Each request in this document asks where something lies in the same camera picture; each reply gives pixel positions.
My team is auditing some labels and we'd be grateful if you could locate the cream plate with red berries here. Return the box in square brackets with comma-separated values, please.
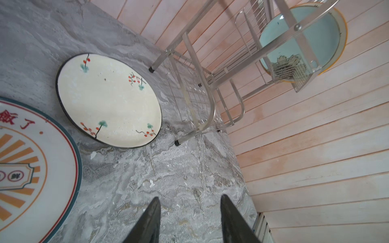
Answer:
[56, 53, 162, 148]

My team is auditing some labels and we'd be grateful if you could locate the mint green flower plate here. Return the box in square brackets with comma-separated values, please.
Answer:
[259, 8, 347, 83]

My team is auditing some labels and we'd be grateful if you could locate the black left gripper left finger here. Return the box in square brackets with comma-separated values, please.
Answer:
[123, 197, 161, 243]

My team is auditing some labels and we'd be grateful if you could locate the stainless steel dish rack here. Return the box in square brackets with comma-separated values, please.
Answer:
[149, 1, 336, 146]

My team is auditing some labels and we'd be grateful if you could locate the sunburst plate near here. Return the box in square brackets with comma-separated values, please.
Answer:
[1, 97, 82, 243]

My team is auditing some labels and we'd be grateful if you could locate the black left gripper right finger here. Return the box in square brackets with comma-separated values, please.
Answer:
[220, 194, 260, 243]

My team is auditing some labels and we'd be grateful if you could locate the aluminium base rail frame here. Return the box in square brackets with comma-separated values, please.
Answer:
[252, 213, 274, 243]

